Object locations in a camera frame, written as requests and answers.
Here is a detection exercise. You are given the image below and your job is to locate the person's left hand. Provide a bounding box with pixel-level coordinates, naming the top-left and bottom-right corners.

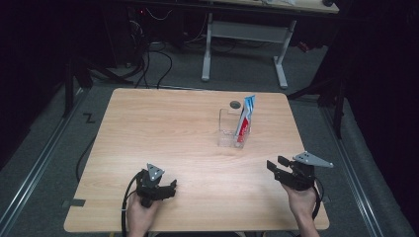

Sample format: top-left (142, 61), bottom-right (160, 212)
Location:
top-left (126, 197), bottom-right (161, 233)

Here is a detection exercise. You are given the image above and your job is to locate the metal floor rail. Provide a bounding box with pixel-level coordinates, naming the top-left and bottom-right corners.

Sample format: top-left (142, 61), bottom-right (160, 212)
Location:
top-left (0, 88), bottom-right (87, 237)
top-left (319, 108), bottom-right (385, 237)

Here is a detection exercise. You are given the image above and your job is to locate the person's right hand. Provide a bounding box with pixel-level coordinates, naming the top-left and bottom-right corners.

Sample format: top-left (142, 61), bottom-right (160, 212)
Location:
top-left (282, 183), bottom-right (318, 221)

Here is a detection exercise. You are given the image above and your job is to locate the wooden desk with white legs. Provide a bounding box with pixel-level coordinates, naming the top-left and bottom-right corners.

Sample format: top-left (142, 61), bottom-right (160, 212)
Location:
top-left (200, 0), bottom-right (341, 91)

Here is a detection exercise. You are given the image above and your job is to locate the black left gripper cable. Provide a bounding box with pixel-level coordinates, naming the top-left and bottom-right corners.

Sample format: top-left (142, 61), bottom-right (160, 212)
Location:
top-left (120, 171), bottom-right (144, 237)

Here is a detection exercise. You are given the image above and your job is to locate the white red blue toothpaste tube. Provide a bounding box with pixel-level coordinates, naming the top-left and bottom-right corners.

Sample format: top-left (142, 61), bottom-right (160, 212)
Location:
top-left (233, 95), bottom-right (257, 144)

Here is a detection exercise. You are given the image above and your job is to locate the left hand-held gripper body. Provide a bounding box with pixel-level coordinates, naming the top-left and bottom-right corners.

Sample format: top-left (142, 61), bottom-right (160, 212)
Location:
top-left (134, 162), bottom-right (166, 208)

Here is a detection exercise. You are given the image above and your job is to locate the thin black floor cable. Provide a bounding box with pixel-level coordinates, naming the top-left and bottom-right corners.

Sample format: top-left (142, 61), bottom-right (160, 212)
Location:
top-left (75, 133), bottom-right (99, 184)

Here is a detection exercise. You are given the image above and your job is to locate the bundle of black cables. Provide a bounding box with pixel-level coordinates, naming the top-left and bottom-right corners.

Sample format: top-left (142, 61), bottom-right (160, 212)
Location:
top-left (129, 9), bottom-right (174, 91)

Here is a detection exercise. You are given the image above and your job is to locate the black metal stand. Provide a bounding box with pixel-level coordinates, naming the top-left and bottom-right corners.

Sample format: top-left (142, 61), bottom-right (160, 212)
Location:
top-left (61, 56), bottom-right (134, 119)
top-left (286, 78), bottom-right (348, 140)

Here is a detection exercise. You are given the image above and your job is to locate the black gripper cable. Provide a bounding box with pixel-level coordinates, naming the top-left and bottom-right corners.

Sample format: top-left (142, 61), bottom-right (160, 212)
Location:
top-left (120, 171), bottom-right (144, 237)
top-left (310, 185), bottom-right (326, 220)

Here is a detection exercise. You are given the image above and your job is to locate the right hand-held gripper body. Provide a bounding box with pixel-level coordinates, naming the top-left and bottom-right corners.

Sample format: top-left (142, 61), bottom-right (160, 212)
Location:
top-left (280, 150), bottom-right (335, 193)

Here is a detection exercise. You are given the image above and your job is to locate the clear plastic container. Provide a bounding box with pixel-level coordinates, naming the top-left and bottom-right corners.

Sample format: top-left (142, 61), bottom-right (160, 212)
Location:
top-left (217, 108), bottom-right (252, 149)

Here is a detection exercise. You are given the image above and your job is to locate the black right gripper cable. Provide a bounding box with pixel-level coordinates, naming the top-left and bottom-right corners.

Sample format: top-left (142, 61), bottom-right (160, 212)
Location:
top-left (310, 185), bottom-right (326, 220)

